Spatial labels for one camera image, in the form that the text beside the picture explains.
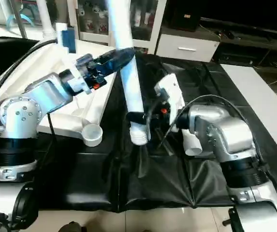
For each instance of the white plastic table leg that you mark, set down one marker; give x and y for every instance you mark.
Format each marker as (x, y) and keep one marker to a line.
(129, 72)
(192, 145)
(46, 19)

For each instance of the white plastic table top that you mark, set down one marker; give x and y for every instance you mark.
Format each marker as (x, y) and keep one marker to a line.
(66, 124)

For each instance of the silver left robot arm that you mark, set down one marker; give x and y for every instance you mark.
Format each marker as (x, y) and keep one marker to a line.
(22, 113)

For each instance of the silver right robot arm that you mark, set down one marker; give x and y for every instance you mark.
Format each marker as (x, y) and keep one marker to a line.
(225, 135)

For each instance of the white glass door cabinet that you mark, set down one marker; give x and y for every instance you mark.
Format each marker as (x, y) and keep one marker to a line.
(95, 19)

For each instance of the black work surface mat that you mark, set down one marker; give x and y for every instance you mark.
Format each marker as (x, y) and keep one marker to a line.
(129, 183)

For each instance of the white drawer unit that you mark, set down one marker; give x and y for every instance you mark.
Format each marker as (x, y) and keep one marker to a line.
(186, 48)

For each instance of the black equipment box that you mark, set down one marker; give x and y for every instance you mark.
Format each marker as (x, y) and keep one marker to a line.
(184, 14)

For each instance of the colourful background box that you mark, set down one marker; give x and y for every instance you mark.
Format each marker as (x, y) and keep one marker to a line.
(22, 19)

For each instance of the white flat sheet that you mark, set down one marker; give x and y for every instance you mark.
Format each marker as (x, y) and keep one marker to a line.
(259, 106)

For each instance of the black left robot foot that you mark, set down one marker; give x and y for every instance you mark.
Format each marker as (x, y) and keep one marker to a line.
(70, 227)

